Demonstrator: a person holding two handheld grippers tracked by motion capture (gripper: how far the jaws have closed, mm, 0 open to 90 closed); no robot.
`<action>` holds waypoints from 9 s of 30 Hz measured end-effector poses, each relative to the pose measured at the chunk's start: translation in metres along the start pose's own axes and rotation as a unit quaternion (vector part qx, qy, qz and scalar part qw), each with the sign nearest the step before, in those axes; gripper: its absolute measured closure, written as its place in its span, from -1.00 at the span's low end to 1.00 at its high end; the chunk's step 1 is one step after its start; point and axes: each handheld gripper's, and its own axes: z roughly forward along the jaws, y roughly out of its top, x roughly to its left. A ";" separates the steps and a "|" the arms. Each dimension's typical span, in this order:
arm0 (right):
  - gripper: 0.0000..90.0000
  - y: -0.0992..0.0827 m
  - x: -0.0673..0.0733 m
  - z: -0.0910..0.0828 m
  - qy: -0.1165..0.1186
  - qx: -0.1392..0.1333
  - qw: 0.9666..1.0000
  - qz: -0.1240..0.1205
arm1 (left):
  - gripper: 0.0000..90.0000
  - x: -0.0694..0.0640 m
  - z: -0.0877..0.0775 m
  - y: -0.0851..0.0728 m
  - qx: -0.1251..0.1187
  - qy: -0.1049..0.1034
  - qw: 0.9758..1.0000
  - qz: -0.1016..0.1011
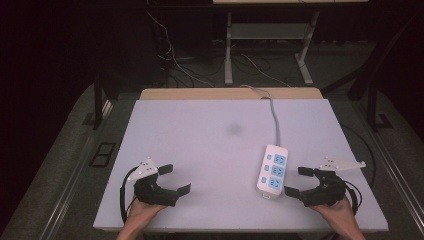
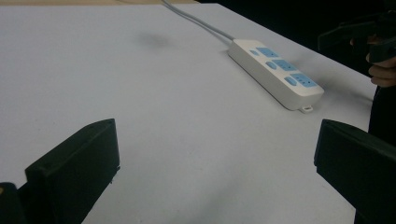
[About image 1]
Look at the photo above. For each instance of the black stand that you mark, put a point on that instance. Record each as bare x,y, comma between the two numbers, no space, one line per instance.
97,103
375,106

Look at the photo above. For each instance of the black floor frame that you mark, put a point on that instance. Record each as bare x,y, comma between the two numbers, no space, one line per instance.
102,154

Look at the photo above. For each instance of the aluminium rail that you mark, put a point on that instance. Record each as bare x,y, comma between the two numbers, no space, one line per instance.
396,176
71,180

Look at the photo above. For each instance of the grey metal stand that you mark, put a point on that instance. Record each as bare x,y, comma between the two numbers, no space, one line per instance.
266,31

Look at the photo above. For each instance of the wooden table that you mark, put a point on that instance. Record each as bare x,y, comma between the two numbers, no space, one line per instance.
200,93

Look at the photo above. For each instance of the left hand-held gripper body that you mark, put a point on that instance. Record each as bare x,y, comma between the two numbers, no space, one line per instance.
151,193

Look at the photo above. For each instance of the person's left hand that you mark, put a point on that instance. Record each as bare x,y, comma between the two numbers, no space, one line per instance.
141,211

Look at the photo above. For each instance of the white power strip blue sockets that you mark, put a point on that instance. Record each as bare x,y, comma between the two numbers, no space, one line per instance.
272,173

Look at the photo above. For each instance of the person's right hand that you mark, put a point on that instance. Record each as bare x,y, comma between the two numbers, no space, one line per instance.
338,213

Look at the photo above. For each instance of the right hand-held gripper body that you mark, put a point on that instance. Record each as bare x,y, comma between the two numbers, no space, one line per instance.
328,193

